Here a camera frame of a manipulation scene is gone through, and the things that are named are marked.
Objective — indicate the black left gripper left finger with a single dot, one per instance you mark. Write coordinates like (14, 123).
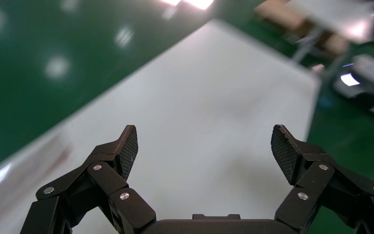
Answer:
(109, 184)

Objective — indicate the stacked brown cardboard boxes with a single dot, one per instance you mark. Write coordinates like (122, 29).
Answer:
(280, 14)

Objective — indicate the white table with metal legs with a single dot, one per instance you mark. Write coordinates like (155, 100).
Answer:
(335, 14)

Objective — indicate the white wheeled machine base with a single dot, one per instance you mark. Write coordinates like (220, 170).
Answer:
(367, 79)

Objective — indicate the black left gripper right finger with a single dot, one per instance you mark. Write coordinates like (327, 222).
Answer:
(316, 181)

